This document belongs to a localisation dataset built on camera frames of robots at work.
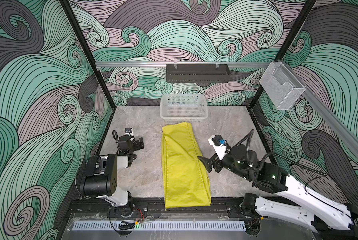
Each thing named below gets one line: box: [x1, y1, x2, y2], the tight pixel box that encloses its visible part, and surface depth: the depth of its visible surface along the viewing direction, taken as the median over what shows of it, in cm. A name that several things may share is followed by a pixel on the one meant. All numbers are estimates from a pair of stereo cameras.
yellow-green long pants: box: [161, 122, 212, 209], surface depth 86 cm
